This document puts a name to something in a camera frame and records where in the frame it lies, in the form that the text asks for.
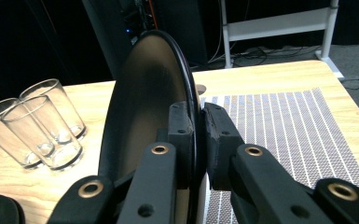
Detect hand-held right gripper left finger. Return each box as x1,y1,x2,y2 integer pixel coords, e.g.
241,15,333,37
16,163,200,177
117,101,197,224

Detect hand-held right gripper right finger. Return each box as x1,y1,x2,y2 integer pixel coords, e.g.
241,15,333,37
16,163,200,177
204,103,334,224

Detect clear drinking glass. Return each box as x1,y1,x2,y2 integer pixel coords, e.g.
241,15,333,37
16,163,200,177
0,97,45,171
19,77,88,142
0,94,84,172

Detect grey striped placemat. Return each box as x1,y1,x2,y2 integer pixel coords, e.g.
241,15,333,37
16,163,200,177
199,88,359,224

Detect black equipment rack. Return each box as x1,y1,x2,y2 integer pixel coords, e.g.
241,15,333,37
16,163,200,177
82,0,209,80

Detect cables under white stand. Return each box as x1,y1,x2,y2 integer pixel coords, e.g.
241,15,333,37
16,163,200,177
208,46,323,68

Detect small black floor cable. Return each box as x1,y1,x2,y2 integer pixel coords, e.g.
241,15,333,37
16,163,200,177
341,77,359,91

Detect white metal stand frame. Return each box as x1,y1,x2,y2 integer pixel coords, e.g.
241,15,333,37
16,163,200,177
220,0,345,81

